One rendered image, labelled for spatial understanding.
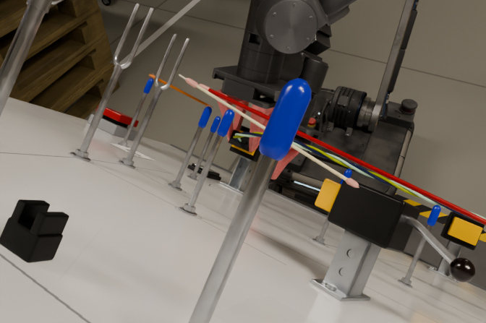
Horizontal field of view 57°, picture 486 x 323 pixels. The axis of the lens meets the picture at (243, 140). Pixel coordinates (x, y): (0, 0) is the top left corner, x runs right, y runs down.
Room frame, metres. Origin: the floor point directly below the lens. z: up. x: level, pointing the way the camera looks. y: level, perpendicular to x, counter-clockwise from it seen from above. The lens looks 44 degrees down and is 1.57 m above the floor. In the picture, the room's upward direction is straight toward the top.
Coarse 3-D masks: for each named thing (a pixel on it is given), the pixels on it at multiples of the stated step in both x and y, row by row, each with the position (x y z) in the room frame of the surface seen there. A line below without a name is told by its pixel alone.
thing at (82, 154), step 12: (132, 12) 0.35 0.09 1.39; (144, 24) 0.34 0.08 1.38; (120, 48) 0.33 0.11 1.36; (132, 48) 0.33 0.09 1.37; (132, 60) 0.32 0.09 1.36; (120, 72) 0.32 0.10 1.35; (108, 84) 0.31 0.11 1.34; (108, 96) 0.30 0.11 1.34; (96, 120) 0.29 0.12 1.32; (84, 144) 0.27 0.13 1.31; (84, 156) 0.26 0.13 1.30
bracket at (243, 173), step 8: (240, 160) 0.45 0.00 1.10; (248, 160) 0.46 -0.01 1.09; (240, 168) 0.45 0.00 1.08; (248, 168) 0.44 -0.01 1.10; (232, 176) 0.43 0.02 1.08; (240, 176) 0.44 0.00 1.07; (248, 176) 0.43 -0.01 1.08; (224, 184) 0.43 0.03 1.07; (232, 184) 0.43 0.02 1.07; (240, 184) 0.42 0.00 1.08; (240, 192) 0.41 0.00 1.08
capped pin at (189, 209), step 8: (232, 112) 0.26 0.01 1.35; (224, 120) 0.26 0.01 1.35; (232, 120) 0.26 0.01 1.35; (224, 128) 0.25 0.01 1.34; (224, 136) 0.25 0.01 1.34; (216, 144) 0.25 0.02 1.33; (216, 152) 0.24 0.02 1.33; (208, 160) 0.24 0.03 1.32; (208, 168) 0.23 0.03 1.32; (200, 176) 0.23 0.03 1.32; (200, 184) 0.22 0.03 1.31; (192, 192) 0.22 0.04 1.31; (192, 200) 0.22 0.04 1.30; (184, 208) 0.21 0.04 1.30; (192, 208) 0.21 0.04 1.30
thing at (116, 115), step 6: (96, 108) 0.55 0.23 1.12; (108, 108) 0.54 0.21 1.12; (108, 114) 0.53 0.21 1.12; (114, 114) 0.53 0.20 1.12; (120, 114) 0.53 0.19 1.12; (108, 120) 0.54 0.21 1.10; (114, 120) 0.53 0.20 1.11; (120, 120) 0.52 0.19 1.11; (126, 120) 0.53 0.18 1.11; (126, 126) 0.54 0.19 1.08
